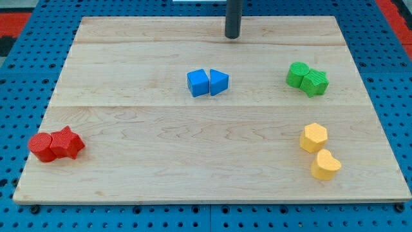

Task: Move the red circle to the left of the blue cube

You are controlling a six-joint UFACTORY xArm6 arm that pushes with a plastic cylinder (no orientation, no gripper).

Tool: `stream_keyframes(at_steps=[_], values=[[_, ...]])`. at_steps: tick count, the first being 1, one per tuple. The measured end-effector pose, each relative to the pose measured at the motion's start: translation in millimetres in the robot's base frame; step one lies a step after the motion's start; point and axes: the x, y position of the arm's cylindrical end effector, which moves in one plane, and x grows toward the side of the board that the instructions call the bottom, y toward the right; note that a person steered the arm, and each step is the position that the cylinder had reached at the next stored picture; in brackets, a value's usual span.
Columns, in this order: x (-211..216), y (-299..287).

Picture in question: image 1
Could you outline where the yellow heart block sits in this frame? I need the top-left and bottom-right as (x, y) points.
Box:
(310, 149), (342, 180)

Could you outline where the light wooden board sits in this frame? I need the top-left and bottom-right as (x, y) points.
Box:
(14, 16), (411, 205)

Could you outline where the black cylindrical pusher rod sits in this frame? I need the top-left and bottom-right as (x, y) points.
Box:
(225, 0), (243, 39)

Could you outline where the green cylinder block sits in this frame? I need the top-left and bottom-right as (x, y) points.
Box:
(286, 62), (310, 88)

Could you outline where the blue triangle block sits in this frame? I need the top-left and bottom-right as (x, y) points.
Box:
(210, 69), (229, 96)

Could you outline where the red star block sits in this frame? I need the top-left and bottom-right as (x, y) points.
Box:
(50, 126), (85, 160)

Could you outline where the blue cube block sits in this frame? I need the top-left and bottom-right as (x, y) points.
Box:
(187, 69), (209, 97)

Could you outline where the green star block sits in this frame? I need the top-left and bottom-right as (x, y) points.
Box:
(299, 69), (329, 98)

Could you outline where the yellow hexagon block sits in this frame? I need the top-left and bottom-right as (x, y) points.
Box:
(299, 123), (328, 153)

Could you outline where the red cylinder block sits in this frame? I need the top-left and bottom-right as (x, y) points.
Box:
(28, 132), (57, 162)

